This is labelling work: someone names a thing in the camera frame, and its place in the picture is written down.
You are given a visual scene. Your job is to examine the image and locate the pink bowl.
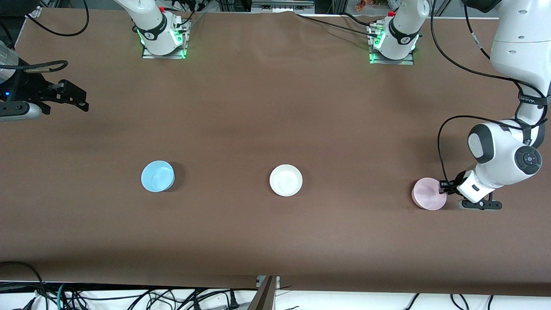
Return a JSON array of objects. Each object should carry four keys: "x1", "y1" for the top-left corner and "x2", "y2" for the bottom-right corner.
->
[{"x1": 412, "y1": 177, "x2": 447, "y2": 211}]

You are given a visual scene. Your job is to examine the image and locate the blue bowl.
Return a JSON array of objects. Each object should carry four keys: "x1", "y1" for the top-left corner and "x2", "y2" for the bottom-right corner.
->
[{"x1": 141, "y1": 160, "x2": 176, "y2": 193}]

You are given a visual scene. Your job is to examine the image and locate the white bowl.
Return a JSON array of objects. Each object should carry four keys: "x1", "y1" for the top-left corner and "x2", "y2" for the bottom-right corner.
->
[{"x1": 269, "y1": 164, "x2": 303, "y2": 197}]

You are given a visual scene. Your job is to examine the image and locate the brown table cover sheet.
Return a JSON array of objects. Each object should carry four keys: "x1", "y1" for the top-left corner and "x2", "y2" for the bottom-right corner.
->
[{"x1": 0, "y1": 8, "x2": 551, "y2": 298}]

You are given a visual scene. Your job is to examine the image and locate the grey device with sockets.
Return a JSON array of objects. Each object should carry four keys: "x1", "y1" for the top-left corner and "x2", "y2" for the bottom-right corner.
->
[{"x1": 251, "y1": 0, "x2": 315, "y2": 13}]

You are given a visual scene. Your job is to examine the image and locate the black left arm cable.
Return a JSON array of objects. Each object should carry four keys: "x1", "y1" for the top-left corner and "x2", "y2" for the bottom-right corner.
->
[{"x1": 430, "y1": 0, "x2": 549, "y2": 186}]

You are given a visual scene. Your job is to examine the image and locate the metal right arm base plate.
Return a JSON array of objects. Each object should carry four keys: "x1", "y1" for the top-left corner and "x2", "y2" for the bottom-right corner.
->
[{"x1": 141, "y1": 17, "x2": 191, "y2": 60}]

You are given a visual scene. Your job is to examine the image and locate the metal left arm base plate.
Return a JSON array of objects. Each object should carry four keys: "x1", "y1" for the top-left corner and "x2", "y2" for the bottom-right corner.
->
[{"x1": 368, "y1": 22, "x2": 415, "y2": 65}]

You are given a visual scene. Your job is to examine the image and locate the black looped floor cable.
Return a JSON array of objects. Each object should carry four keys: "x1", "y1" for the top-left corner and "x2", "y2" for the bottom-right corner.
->
[{"x1": 0, "y1": 261, "x2": 47, "y2": 310}]

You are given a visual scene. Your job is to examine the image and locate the black cable across table edge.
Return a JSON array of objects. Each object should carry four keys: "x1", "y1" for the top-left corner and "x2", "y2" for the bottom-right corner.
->
[{"x1": 296, "y1": 13, "x2": 381, "y2": 38}]

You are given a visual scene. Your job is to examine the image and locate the aluminium profile post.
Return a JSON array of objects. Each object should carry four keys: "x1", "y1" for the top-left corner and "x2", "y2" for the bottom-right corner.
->
[{"x1": 247, "y1": 276, "x2": 280, "y2": 310}]

